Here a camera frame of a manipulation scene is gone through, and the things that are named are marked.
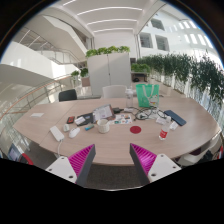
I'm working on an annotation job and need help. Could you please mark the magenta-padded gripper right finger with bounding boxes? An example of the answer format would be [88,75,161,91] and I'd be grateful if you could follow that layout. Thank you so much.
[129,143,183,186]

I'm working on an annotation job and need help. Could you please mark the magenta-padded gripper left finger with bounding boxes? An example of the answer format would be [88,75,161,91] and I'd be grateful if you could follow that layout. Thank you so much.
[45,143,97,188]

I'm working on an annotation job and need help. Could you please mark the clear water bottle red label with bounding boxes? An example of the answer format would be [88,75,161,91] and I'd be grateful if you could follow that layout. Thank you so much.
[158,115,172,141]

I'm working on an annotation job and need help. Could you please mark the white power strip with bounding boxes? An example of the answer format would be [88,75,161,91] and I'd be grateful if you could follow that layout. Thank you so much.
[49,125,66,142]

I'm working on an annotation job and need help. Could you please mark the white computer mouse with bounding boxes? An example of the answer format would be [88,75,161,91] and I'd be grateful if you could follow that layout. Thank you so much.
[68,127,81,139]

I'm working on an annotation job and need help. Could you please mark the clear plastic packet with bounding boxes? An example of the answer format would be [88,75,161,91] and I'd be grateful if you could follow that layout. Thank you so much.
[169,120,180,131]

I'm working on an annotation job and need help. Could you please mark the flat round red coaster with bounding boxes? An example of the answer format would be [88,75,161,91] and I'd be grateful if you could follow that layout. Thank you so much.
[129,125,142,135]

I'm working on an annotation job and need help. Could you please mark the dark blue keyboard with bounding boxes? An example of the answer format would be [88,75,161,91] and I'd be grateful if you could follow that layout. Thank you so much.
[163,109,188,127]

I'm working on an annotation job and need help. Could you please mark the black notebook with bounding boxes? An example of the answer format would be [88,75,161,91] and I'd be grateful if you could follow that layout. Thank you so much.
[75,112,95,127]

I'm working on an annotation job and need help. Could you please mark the white grid-pattern mug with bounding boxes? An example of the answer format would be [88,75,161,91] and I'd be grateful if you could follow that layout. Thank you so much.
[96,118,111,135]

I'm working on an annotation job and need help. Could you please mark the green tote bag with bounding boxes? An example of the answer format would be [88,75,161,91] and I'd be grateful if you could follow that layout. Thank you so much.
[135,83,160,109]

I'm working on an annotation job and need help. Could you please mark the black office chair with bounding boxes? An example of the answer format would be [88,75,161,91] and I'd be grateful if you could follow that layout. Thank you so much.
[58,88,78,102]

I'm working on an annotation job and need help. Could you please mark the potted plant brown planter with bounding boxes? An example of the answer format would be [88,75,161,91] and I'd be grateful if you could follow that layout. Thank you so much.
[70,68,91,88]

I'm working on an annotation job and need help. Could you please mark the row of tall green plants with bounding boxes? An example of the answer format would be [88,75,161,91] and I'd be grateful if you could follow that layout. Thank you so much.
[131,53,224,104]

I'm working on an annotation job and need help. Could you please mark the white cabinet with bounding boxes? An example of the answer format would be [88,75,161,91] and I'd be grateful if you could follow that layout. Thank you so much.
[86,52,132,98]

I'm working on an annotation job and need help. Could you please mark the green plants atop cabinet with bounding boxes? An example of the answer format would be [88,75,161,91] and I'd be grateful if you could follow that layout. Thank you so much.
[85,45,131,58]

